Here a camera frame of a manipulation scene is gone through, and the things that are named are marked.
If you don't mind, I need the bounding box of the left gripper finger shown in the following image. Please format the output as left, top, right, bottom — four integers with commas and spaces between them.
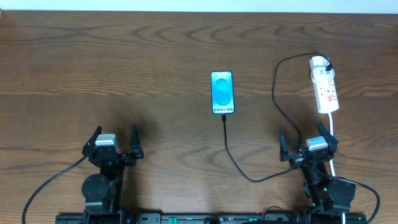
82, 126, 102, 154
129, 126, 144, 159

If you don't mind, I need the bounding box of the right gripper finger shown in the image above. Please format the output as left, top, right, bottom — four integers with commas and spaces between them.
318, 122, 338, 152
279, 130, 289, 162

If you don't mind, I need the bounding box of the blue Galaxy smartphone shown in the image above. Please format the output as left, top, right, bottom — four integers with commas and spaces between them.
210, 71, 235, 114

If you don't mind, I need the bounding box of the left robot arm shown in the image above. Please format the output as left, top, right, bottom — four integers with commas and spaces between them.
81, 126, 144, 223

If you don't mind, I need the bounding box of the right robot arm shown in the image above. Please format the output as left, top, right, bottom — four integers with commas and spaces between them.
279, 123, 356, 223

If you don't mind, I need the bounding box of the white USB charger plug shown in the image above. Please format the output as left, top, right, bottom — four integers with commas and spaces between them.
311, 67, 335, 83

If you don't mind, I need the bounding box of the white power strip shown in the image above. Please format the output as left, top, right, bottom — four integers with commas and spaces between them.
310, 55, 339, 114

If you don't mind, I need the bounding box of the white power strip cord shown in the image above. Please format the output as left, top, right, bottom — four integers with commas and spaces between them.
327, 112, 347, 224

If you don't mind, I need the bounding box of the black right camera cable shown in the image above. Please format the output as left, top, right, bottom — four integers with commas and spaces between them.
313, 169, 381, 224

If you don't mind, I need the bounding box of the black camera cable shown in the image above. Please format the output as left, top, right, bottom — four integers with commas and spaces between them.
313, 169, 381, 224
21, 154, 90, 224

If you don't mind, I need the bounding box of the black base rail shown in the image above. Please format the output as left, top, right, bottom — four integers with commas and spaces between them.
55, 211, 366, 224

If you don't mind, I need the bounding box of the black left camera cable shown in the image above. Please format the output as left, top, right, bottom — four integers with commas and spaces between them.
21, 154, 90, 224

